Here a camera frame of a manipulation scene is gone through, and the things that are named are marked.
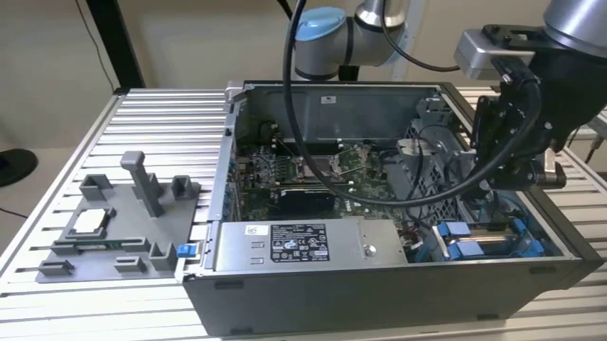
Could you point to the grey parts rack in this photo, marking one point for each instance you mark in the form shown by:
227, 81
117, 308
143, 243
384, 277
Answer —
123, 227

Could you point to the black graphics card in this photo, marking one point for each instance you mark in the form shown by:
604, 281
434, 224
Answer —
304, 204

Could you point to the grey metal disk bay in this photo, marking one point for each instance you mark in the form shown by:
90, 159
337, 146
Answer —
437, 163

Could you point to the CPU socket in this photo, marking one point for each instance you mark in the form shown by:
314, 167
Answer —
313, 170

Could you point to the hard disk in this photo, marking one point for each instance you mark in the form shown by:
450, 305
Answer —
493, 236

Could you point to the black monitor foot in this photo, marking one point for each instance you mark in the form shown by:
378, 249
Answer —
17, 167

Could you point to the blue plastic tab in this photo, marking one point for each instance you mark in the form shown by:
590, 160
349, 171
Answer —
185, 250

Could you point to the green motherboard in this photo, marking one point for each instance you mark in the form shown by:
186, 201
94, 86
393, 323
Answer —
376, 192

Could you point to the black camera bracket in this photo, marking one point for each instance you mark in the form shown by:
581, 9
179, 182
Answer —
522, 40

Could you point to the silver power supply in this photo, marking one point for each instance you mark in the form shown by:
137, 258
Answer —
237, 248

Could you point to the black RAM slot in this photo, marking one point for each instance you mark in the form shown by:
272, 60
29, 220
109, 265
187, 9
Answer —
285, 143
285, 140
285, 148

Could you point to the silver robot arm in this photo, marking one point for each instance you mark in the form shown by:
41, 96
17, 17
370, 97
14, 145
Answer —
328, 53

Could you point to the silver CPU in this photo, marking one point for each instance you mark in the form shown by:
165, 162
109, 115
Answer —
90, 220

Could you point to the silver rod black knob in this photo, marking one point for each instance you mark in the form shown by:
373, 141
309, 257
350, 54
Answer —
550, 167

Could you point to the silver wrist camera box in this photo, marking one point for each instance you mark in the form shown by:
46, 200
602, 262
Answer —
480, 53

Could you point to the grey PC case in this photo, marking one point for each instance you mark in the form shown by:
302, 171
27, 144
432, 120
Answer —
333, 305

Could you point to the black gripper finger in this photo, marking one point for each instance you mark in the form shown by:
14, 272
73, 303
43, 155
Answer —
485, 128
514, 175

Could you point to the black upright post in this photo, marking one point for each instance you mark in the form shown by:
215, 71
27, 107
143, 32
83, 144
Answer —
114, 42

